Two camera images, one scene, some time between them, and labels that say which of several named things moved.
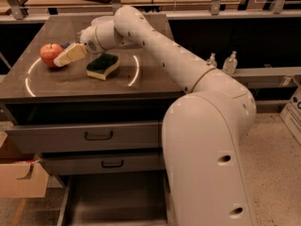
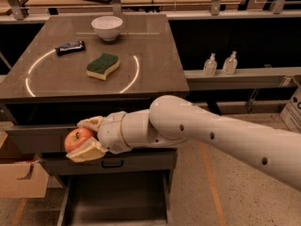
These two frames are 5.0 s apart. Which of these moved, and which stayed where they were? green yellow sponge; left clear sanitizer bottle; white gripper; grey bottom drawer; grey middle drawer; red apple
Moved: red apple; white gripper
Stayed: grey middle drawer; left clear sanitizer bottle; grey bottom drawer; green yellow sponge
